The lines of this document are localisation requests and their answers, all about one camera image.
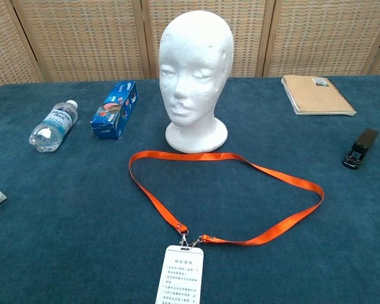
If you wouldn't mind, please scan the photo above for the orange lanyard strap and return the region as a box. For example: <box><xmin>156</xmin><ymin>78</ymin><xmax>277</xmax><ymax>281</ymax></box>
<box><xmin>128</xmin><ymin>150</ymin><xmax>325</xmax><ymax>250</ymax></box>

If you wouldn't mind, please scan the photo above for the dark blue tablecloth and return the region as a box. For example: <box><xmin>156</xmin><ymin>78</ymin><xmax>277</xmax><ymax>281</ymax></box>
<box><xmin>0</xmin><ymin>75</ymin><xmax>380</xmax><ymax>304</ymax></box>

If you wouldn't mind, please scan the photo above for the brown spiral notebook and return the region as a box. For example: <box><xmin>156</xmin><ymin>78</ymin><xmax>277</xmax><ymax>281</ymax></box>
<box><xmin>281</xmin><ymin>75</ymin><xmax>357</xmax><ymax>117</ymax></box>

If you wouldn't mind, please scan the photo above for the clear plastic water bottle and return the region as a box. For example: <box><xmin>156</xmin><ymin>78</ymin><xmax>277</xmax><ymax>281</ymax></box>
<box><xmin>28</xmin><ymin>99</ymin><xmax>79</xmax><ymax>153</ymax></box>

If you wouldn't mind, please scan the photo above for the blue cookie box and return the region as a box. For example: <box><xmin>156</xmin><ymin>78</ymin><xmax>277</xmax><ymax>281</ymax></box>
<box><xmin>90</xmin><ymin>80</ymin><xmax>139</xmax><ymax>141</ymax></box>

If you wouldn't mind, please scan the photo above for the white foam mannequin head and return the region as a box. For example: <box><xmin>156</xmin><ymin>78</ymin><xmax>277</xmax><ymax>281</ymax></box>
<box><xmin>158</xmin><ymin>10</ymin><xmax>235</xmax><ymax>155</ymax></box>

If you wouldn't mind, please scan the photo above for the white ID badge card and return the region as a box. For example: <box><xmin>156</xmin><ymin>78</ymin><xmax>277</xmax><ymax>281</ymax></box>
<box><xmin>155</xmin><ymin>245</ymin><xmax>205</xmax><ymax>304</ymax></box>

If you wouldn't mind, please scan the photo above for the woven wicker folding screen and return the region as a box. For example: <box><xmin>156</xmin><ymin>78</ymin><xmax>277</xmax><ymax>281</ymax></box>
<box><xmin>0</xmin><ymin>0</ymin><xmax>380</xmax><ymax>92</ymax></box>

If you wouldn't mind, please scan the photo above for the black stapler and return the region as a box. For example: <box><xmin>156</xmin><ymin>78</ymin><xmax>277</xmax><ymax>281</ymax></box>
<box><xmin>341</xmin><ymin>127</ymin><xmax>380</xmax><ymax>171</ymax></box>

